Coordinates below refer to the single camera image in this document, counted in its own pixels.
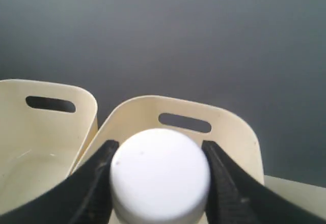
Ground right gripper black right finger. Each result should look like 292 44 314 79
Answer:
201 141 325 223

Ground right cream plastic bin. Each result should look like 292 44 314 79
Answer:
76 95 264 184

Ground cream plastic bin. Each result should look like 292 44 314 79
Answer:
1 79 98 213
76 95 264 184

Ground middle cream plastic bin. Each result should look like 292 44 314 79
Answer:
1 79 98 213

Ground clear bottle white cap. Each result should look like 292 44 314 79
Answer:
110 128 210 223

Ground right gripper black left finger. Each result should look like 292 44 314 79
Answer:
1 140 119 224

